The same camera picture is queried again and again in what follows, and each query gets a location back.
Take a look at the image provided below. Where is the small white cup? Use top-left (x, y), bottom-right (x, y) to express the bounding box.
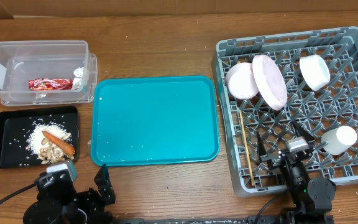
top-left (321, 126), bottom-right (357, 156)

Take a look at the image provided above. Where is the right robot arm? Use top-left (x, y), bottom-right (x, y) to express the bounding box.
top-left (252, 121), bottom-right (336, 224)

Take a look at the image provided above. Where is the white bowl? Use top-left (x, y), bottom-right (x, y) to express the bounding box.
top-left (300, 55), bottom-right (331, 91)

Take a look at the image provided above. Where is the red snack wrapper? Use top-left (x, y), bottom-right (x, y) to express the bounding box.
top-left (29, 78), bottom-right (73, 91)

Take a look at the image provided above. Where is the pink bowl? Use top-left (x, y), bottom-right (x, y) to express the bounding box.
top-left (225, 62), bottom-right (259, 100)

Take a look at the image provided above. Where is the orange carrot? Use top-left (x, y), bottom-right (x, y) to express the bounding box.
top-left (42, 131), bottom-right (75, 156)

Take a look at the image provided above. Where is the clear plastic waste bin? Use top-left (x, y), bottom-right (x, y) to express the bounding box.
top-left (0, 40), bottom-right (98, 106)

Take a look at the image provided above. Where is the pile of white rice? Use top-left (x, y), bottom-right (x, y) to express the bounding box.
top-left (9, 114), bottom-right (74, 156)

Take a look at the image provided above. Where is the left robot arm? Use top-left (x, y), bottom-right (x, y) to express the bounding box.
top-left (23, 160), bottom-right (116, 224)

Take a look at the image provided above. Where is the teal serving tray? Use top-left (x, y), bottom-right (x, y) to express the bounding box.
top-left (90, 75), bottom-right (220, 167)

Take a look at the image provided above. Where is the pile of peanuts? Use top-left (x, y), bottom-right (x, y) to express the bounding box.
top-left (26, 131), bottom-right (75, 164)

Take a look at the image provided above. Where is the white round plate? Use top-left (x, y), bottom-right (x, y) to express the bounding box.
top-left (252, 55), bottom-right (288, 111)

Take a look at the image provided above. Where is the grey dishwasher rack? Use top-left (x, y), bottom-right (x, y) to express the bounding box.
top-left (212, 26), bottom-right (358, 197)

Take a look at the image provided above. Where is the wooden chopstick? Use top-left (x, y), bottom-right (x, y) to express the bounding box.
top-left (239, 110), bottom-right (255, 187)

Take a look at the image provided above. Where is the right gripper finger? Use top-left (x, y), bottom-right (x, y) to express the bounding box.
top-left (291, 121), bottom-right (315, 146)
top-left (257, 132), bottom-right (267, 162)

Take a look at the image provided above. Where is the black plastic tray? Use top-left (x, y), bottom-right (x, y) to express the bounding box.
top-left (0, 106), bottom-right (80, 169)

